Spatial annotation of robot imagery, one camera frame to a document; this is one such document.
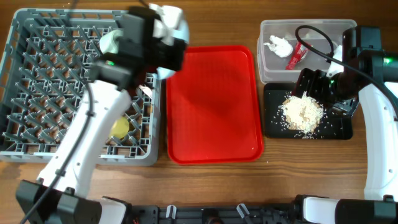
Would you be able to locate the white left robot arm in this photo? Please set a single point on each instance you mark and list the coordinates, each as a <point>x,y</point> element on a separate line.
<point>59,195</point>

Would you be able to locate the white tissue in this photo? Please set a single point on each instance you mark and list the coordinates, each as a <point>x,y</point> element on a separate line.
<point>279,46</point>

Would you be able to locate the clear plastic bin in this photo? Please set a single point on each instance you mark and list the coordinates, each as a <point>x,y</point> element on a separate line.
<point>272,68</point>

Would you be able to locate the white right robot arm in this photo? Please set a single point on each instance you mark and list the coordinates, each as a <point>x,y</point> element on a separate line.
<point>370,75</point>

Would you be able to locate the yellow plastic cup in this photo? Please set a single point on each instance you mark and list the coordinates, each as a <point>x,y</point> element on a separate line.
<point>120,128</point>

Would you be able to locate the rice food waste pile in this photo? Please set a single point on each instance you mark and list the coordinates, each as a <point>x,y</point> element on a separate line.
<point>301,114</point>

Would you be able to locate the pale green bowl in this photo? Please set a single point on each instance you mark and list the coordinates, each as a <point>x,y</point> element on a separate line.
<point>109,43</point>

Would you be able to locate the black food waste tray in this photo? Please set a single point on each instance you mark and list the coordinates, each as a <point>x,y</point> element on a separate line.
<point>332,126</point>

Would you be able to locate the red plastic tray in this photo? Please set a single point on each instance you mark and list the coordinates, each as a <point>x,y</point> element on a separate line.
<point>212,107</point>

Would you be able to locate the white plastic fork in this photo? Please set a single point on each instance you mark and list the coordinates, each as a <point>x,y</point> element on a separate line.
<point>146,90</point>

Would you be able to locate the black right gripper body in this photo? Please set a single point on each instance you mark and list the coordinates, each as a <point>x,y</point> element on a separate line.
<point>321,88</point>

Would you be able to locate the white round plate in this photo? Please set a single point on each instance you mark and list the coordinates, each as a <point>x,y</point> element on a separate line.
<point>182,33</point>

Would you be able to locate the red snack wrapper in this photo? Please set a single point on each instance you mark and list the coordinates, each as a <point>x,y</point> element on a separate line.
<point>299,53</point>

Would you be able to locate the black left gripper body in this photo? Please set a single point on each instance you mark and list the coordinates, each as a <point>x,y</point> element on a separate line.
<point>161,56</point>

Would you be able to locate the grey dishwasher rack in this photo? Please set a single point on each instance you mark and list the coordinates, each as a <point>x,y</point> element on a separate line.
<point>44,68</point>

